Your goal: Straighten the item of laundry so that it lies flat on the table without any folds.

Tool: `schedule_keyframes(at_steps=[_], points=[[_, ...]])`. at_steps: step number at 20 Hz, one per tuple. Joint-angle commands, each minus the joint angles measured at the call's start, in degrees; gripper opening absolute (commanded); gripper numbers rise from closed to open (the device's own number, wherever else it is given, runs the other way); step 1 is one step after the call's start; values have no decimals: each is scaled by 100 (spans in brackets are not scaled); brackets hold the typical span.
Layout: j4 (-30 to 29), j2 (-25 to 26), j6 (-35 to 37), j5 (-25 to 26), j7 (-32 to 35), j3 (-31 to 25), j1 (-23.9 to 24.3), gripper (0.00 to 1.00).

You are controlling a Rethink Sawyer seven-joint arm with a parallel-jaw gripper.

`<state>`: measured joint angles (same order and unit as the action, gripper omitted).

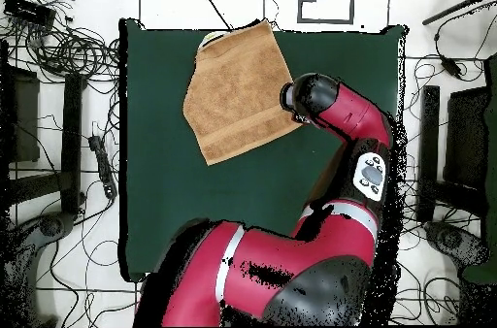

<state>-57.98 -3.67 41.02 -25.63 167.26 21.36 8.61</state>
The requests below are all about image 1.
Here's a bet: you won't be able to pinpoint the black flat bar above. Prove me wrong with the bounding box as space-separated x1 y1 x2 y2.
60 73 83 215
416 84 441 222

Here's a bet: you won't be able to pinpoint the black panel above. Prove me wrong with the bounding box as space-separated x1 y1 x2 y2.
0 65 41 164
444 86 490 189

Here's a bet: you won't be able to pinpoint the black power strip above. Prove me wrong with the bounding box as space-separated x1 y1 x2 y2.
87 133 118 200

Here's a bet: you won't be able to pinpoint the dark green table cloth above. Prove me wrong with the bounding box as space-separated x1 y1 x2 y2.
117 17 409 284

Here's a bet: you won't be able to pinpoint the tangle of black cables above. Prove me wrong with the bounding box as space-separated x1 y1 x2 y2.
0 0 121 84

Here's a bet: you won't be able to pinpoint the long black cable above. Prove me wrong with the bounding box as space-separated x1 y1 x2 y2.
189 0 234 31

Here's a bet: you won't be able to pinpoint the orange terry towel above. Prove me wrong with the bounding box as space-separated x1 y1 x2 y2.
182 18 305 167

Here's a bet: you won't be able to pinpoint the grey chair base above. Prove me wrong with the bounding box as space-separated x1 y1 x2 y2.
422 220 490 267
0 211 76 325

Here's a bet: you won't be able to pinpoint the black rod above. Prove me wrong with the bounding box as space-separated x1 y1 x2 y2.
421 0 497 26

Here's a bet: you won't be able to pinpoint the black power adapter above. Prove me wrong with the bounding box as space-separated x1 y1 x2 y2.
440 56 464 80

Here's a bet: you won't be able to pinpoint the black rectangular box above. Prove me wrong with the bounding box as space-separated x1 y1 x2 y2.
3 0 57 28

